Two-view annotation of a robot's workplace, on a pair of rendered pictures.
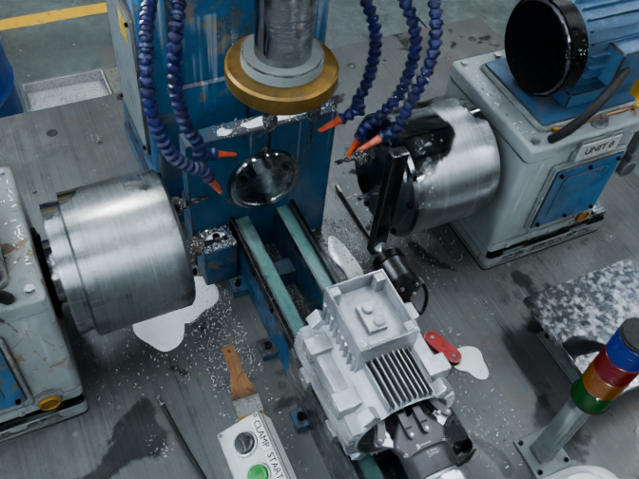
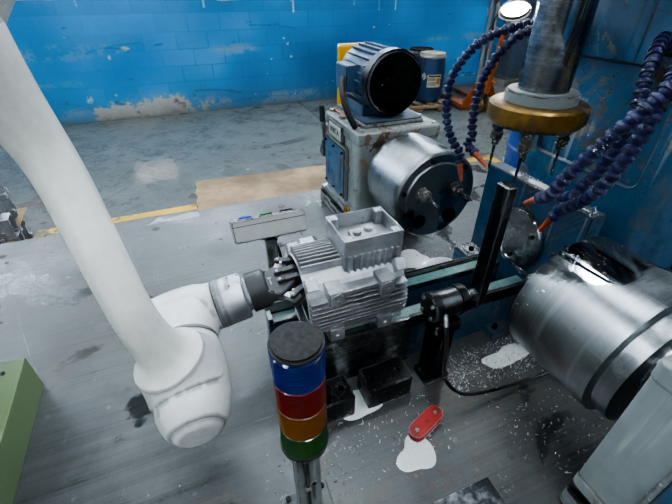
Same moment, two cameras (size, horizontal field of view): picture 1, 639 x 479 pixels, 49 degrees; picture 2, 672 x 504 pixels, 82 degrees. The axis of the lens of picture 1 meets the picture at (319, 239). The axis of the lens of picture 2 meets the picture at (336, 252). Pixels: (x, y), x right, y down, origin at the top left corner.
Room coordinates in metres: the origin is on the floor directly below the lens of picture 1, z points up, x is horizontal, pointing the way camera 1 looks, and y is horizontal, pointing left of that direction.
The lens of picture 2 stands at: (0.64, -0.72, 1.52)
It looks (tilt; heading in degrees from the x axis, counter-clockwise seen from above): 35 degrees down; 100
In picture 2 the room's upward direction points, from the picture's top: straight up
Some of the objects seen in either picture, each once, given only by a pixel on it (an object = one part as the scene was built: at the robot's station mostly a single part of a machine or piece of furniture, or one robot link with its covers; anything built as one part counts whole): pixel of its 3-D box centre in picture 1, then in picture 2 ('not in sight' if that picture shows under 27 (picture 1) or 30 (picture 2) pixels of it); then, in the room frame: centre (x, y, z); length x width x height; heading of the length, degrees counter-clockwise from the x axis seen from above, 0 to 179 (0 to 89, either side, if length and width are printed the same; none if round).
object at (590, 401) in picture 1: (595, 390); (303, 428); (0.56, -0.46, 1.05); 0.06 x 0.06 x 0.04
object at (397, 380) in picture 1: (372, 372); (343, 280); (0.56, -0.11, 1.02); 0.20 x 0.19 x 0.19; 31
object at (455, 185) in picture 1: (435, 162); (620, 336); (1.04, -0.21, 1.04); 0.41 x 0.25 x 0.25; 121
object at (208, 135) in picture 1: (252, 174); (531, 245); (1.00, 0.16, 0.97); 0.30 x 0.11 x 0.34; 121
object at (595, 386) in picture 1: (607, 376); (301, 407); (0.56, -0.46, 1.10); 0.06 x 0.06 x 0.04
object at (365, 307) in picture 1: (368, 320); (362, 238); (0.59, -0.09, 1.11); 0.12 x 0.11 x 0.07; 31
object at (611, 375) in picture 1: (619, 361); (299, 384); (0.56, -0.46, 1.14); 0.06 x 0.06 x 0.04
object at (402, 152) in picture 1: (386, 205); (489, 248); (0.82, -0.11, 1.12); 0.04 x 0.03 x 0.26; 31
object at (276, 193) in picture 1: (264, 181); (515, 236); (0.94, 0.12, 1.02); 0.15 x 0.02 x 0.15; 121
